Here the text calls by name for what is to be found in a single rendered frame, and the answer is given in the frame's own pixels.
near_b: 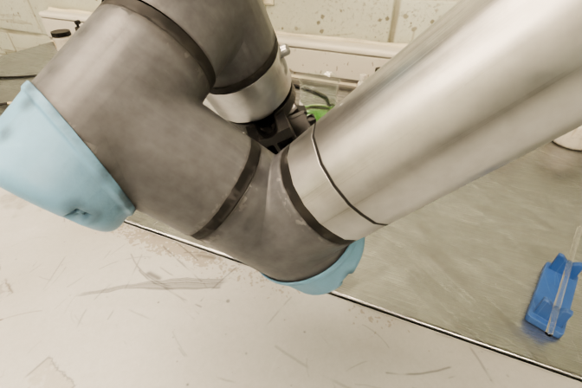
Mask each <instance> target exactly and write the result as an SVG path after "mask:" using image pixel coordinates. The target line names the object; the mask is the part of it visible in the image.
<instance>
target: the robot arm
mask: <svg viewBox="0 0 582 388"><path fill-rule="evenodd" d="M289 54H290V48H289V46H288V45H287V44H286V43H283V44H282V45H279V43H278V41H277V37H276V34H275V31H274V28H273V26H272V23H271V22H270V19H269V16H268V12H267V11H266V8H265V6H264V3H263V1H262V0H101V4H100V5H99V6H98V7H97V9H96V10H95V11H94V12H93V13H92V14H91V16H90V17H89V18H88V19H87V20H86V21H85V22H84V23H83V24H82V25H81V26H80V27H79V28H78V29H77V30H76V32H75V33H74V34H73V35H72V36H71V37H70V38H69V39H68V41H67V42H66V43H65V44H64V45H63V46H62V47H61V49H60V50H59V51H58V52H57V53H56V54H55V55H54V57H53V58H52V59H51V60H50V61H49V62H48V63H47V65H46V66H45V67H44V68H43V69H42V70H41V71H40V72H39V74H38V75H37V76H36V77H35V78H34V79H33V80H32V82H30V81H25V82H24V83H23V84H22V85H21V91H20V93H19V94H18V95H17V97H16V98H15V99H14V100H13V101H12V102H11V103H10V105H9V106H8V107H7V109H6V110H5V111H4V112H3V114H2V115H1V116H0V187H1V188H3V189H4V190H6V191H8V192H10V193H12V194H13V195H15V196H17V197H19V198H21V199H23V200H25V201H27V202H29V203H31V204H34V205H36V206H38V207H40V208H42V209H44V210H47V211H49V212H51V213H53V214H55V215H57V216H59V217H64V218H66V219H68V220H70V221H72V222H75V223H78V224H79V225H82V226H84V227H87V228H89V229H92V230H98V231H101V232H110V231H114V230H116V229H118V228H119V226H120V225H121V224H123V222H124V221H125V220H126V218H127V217H129V216H132V215H133V213H134V212H135V211H136V210H137V211H139V212H141V213H143V214H145V215H147V216H149V217H151V218H153V219H155V220H157V221H159V222H161V223H163V224H165V225H167V226H169V227H171V228H173V229H175V230H177V231H179V232H181V233H183V234H185V235H187V236H191V237H193V238H195V239H197V240H199V241H201V242H203V243H206V244H208V245H210V246H211V247H213V248H214V249H217V250H219V251H221V252H223V253H224V254H226V255H229V256H231V257H233V258H234V259H236V260H238V261H239V262H242V263H244V264H246V265H248V266H250V267H251V268H254V269H255V270H257V271H259V272H260V273H261V274H262V275H263V276H264V277H265V278H267V279H268V280H270V281H272V282H274V283H276V284H280V285H283V286H289V287H291V288H294V289H296V290H298V291H301V292H302V293H304V294H310V295H321V294H327V293H330V292H332V291H334V290H335V289H337V288H339V287H340V286H341V285H342V283H343V280H344V279H345V278H346V277H347V275H348V274H352V273H353V272H354V271H355V269H356V268H357V267H358V265H359V261H360V259H361V256H362V254H363V251H364V247H365V236H368V235H370V234H371V233H373V232H375V231H376V230H379V229H381V228H383V227H385V226H386V225H388V224H390V223H393V222H395V221H397V220H398V219H400V218H402V217H405V216H407V215H409V214H411V213H412V212H414V211H415V210H418V209H420V208H422V207H424V206H425V205H427V204H430V203H432V202H434V201H436V200H437V199H439V198H441V197H444V196H446V195H448V194H450V193H451V192H453V191H455V190H457V189H459V188H461V187H463V186H464V185H466V184H469V183H471V182H473V181H475V180H477V179H478V178H481V177H483V176H485V175H487V174H489V173H490V172H492V171H494V170H496V169H498V168H500V167H502V166H504V165H506V164H508V163H510V162H512V161H514V160H516V159H518V158H520V157H522V156H524V155H526V154H528V153H530V152H532V151H533V150H535V149H537V148H539V147H541V146H543V145H545V144H547V143H549V142H551V141H553V140H555V139H557V138H559V137H561V136H563V135H565V134H567V133H569V132H571V131H573V130H574V129H576V128H578V127H580V126H582V0H460V1H459V2H458V3H456V4H455V5H454V6H453V7H451V8H450V9H449V10H448V11H446V12H445V13H444V14H443V15H442V16H440V17H439V18H438V19H437V20H436V21H435V22H433V23H432V24H431V25H430V26H429V27H428V28H427V29H426V30H424V31H423V32H422V33H421V34H420V35H419V36H417V37H416V38H415V39H414V40H412V41H411V42H410V43H409V44H408V45H406V46H405V47H404V48H403V49H401V50H400V51H399V52H398V53H397V54H396V55H394V56H393V57H392V58H391V59H390V60H389V61H388V62H387V63H385V64H384V65H383V66H382V67H381V68H379V69H378V70H377V71H376V72H375V73H373V74H372V75H371V76H370V77H369V78H367V79H366V80H365V81H364V82H362V83H361V84H360V85H359V86H358V87H356V88H355V89H354V90H353V91H352V92H351V93H349V94H348V95H347V97H345V98H344V99H343V100H342V101H340V102H339V103H338V104H337V105H336V106H335V107H333V108H332V109H331V110H330V111H328V112H327V113H326V114H325V115H324V116H322V117H321V118H320V119H319V120H317V121H316V118H315V117H314V114H313V113H311V114H309V115H308V116H307V109H306V108H305V106H302V105H296V104H295V97H296V92H295V87H294V83H293V82H292V78H291V73H290V71H289V68H288V65H287V63H286V60H285V58H284V57H285V56H287V55H289ZM205 99H207V101H208V102H209V103H210V104H211V105H212V106H213V107H214V109H215V110H216V111H217V113H218V114H219V115H218V114H217V113H215V112H214V111H212V110H211V109H209V108H208V107H207V106H206V105H204V104H203V102H204V100H205Z"/></svg>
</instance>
